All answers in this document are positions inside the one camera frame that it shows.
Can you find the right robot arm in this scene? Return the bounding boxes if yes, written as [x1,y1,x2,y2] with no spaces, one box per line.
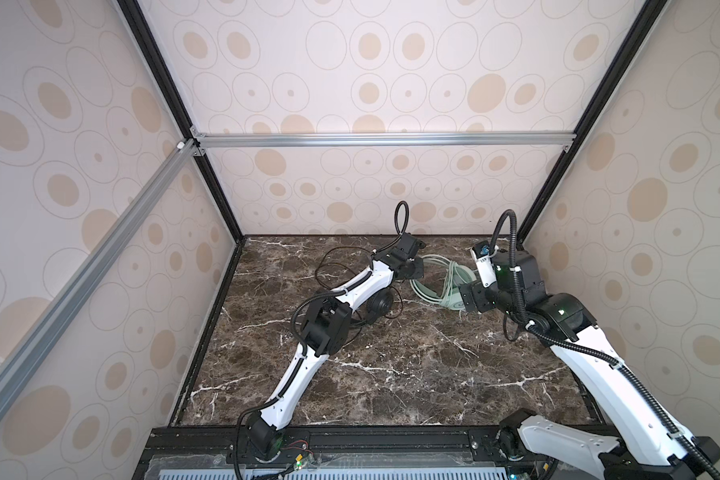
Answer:
[459,209,720,479]

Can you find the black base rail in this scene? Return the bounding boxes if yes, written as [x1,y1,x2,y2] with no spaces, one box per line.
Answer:
[134,420,618,479]

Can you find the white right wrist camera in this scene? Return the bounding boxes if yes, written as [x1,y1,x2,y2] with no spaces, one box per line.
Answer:
[471,240,496,287]

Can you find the black frame corner post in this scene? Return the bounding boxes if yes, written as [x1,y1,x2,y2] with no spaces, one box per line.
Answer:
[116,0,245,243]

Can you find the black headphone cable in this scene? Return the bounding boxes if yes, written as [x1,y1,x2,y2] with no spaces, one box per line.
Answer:
[314,245,404,349]

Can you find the black right corner post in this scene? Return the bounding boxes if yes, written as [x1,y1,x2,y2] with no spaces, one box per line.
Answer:
[518,0,668,242]

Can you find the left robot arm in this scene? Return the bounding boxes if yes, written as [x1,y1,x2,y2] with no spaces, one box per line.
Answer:
[233,200,425,478]

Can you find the black headphones blue accents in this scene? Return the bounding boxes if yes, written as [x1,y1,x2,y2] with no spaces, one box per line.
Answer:
[363,286,404,325]

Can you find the aluminium left side rail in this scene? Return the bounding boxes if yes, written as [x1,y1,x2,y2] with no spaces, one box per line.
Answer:
[0,139,196,422]

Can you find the aluminium frame rail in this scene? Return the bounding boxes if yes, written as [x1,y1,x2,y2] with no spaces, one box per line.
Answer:
[196,131,576,149]

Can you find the mint green headphones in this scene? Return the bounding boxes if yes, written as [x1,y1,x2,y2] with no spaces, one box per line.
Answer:
[409,254,477,311]

